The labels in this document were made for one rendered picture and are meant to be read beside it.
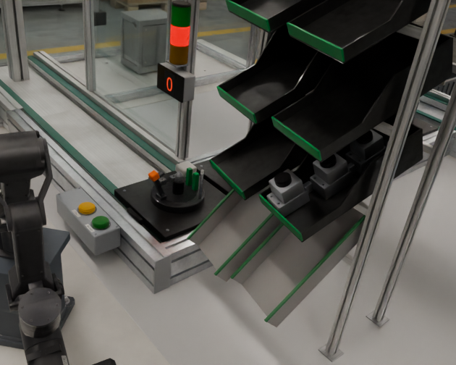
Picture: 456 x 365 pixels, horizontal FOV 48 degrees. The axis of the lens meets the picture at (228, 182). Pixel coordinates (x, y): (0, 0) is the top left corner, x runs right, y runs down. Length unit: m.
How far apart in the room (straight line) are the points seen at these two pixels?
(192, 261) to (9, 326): 0.42
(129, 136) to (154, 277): 0.63
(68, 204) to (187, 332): 0.45
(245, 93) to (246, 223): 0.30
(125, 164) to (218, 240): 0.55
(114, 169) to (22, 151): 0.88
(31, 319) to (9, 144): 0.24
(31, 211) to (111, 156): 0.93
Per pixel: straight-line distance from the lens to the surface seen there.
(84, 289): 1.26
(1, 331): 1.16
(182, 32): 1.38
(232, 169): 1.05
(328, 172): 0.92
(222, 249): 1.13
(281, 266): 1.06
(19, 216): 0.73
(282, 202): 0.92
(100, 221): 1.27
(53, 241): 1.08
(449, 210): 1.80
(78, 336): 1.17
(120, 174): 1.55
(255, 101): 0.96
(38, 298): 0.79
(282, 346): 1.17
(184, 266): 1.25
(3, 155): 0.72
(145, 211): 1.31
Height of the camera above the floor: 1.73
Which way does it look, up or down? 32 degrees down
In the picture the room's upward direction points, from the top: 7 degrees clockwise
